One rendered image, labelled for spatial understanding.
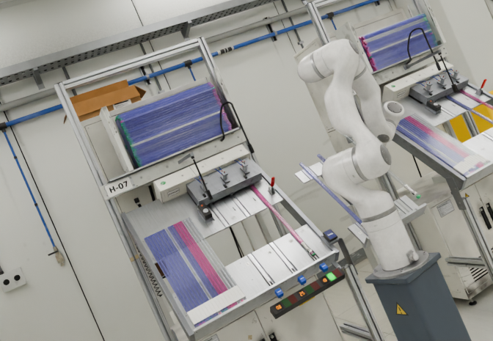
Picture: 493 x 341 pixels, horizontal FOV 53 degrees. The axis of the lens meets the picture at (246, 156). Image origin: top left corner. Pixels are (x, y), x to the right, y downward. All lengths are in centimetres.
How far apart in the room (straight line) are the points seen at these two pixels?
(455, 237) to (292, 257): 111
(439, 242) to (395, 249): 123
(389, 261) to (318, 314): 85
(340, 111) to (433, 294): 65
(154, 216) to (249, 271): 54
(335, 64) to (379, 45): 131
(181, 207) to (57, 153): 172
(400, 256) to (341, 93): 56
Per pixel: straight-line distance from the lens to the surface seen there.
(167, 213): 231
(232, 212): 227
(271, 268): 207
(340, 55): 171
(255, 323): 234
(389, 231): 165
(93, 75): 248
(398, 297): 170
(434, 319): 172
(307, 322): 244
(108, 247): 382
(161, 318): 243
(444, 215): 287
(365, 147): 160
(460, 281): 294
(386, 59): 301
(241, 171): 237
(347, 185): 165
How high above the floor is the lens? 123
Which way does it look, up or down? level
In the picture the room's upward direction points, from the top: 24 degrees counter-clockwise
